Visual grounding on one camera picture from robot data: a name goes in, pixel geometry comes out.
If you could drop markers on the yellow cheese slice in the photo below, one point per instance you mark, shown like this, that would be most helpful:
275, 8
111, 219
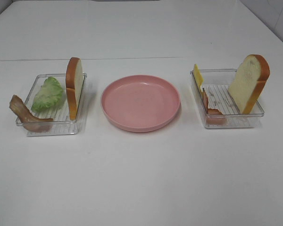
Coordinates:
198, 77

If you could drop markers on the bread slice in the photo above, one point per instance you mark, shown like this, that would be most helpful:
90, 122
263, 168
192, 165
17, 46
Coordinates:
250, 79
74, 84

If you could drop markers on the pink round plate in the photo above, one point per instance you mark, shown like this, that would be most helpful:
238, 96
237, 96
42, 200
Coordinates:
140, 103

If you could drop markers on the bacon strip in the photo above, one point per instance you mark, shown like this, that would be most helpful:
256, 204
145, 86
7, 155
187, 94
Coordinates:
26, 115
214, 116

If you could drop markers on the clear plastic tray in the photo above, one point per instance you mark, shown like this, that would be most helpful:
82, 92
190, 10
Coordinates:
61, 124
216, 82

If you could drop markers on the clear left plastic tray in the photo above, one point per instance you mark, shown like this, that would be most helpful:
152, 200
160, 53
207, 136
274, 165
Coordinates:
61, 124

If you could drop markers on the green lettuce leaf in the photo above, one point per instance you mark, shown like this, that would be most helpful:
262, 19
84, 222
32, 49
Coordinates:
49, 95

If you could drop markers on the clear right plastic tray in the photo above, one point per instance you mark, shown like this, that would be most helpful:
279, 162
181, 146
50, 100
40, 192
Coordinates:
216, 82

